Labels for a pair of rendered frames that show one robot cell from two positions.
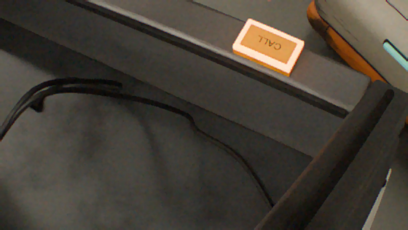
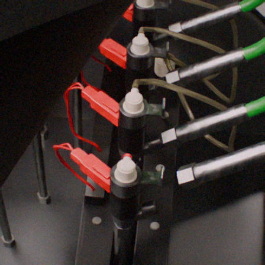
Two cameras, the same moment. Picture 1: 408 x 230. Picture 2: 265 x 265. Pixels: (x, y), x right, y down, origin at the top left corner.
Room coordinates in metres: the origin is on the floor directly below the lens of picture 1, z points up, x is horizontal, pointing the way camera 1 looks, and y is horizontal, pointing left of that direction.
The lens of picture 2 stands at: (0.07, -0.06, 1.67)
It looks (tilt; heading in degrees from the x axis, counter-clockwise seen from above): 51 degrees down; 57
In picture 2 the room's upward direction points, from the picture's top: 3 degrees clockwise
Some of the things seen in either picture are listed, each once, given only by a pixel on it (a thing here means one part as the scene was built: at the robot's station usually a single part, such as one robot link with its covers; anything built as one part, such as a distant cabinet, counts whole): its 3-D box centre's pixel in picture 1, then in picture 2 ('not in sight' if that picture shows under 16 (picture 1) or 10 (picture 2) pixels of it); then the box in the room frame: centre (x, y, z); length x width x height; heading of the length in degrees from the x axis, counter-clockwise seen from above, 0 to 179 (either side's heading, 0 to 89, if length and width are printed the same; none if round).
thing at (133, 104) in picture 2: not in sight; (133, 105); (0.33, 0.33, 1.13); 0.02 x 0.02 x 0.03
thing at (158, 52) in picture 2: not in sight; (152, 49); (0.39, 0.38, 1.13); 0.03 x 0.02 x 0.01; 144
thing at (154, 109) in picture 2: not in sight; (147, 107); (0.34, 0.32, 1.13); 0.03 x 0.02 x 0.01; 144
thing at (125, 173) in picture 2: not in sight; (126, 173); (0.28, 0.26, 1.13); 0.02 x 0.02 x 0.03
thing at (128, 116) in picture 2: not in sight; (140, 171); (0.34, 0.32, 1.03); 0.05 x 0.03 x 0.21; 144
